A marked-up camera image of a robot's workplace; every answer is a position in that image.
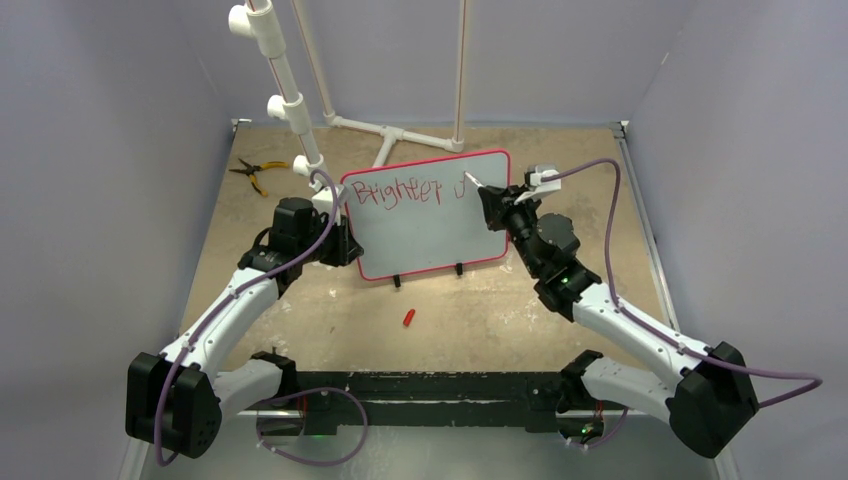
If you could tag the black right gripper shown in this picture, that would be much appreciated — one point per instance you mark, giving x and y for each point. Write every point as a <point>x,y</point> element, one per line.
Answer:
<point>499,204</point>

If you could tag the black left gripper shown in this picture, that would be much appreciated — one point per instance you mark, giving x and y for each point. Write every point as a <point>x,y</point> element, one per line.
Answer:
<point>346,247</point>

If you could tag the red white marker pen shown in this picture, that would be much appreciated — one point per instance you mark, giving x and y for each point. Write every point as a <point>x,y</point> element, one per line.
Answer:
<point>471,178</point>

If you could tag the pink-rimmed whiteboard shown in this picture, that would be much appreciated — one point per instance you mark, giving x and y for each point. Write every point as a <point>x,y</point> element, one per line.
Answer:
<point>425,215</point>

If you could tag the red marker cap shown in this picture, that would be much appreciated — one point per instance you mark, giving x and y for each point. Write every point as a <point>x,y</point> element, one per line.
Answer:
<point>408,318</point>

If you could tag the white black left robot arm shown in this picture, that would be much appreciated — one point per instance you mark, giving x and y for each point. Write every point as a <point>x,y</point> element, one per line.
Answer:
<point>178,399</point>

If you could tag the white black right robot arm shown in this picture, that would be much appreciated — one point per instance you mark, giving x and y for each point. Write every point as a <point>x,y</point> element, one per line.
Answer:
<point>700,391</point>

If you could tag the yellow black needle-nose pliers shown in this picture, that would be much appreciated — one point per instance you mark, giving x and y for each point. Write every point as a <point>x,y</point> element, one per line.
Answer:
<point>252,170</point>

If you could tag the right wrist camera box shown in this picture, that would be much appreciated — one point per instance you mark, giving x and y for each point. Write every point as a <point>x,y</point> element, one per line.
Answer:
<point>541,181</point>

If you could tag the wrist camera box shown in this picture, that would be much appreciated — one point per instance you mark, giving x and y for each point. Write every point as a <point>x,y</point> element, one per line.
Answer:
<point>333,205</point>
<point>541,181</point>

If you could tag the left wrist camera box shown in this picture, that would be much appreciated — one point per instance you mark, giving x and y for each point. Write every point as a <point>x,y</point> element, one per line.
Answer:
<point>333,205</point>

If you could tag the white PVC pipe frame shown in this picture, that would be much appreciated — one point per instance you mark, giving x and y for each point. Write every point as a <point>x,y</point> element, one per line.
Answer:
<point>258,21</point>

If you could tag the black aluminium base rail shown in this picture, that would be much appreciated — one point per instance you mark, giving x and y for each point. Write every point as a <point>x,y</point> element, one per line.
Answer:
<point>530,400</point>

